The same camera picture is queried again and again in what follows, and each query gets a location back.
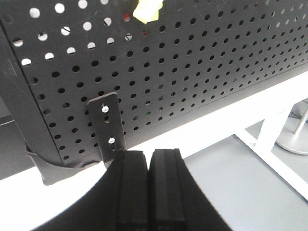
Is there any white standing desk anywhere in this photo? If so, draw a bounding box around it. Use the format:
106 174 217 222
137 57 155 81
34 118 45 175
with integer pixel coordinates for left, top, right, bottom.
0 73 308 231

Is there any black left clamp bracket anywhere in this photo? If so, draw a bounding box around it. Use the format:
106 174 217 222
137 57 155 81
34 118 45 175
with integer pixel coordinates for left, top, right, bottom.
87 92 127 168

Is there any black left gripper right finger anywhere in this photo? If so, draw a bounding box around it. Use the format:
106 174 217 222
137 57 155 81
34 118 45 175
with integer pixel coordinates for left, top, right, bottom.
148 149 231 231

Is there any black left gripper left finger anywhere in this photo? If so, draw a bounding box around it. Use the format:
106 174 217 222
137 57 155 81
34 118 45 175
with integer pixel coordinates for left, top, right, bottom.
35 151 148 231

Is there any sign stand with poster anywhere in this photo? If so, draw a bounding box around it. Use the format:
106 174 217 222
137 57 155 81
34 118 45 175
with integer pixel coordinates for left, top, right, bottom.
276 98 308 155

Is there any yellow toggle switch lower left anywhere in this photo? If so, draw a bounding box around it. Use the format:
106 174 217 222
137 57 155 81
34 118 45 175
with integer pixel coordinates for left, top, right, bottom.
133 0 163 24

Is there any black perforated pegboard panel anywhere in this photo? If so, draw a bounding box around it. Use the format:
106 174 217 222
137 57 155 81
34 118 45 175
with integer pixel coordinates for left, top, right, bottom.
0 0 308 166

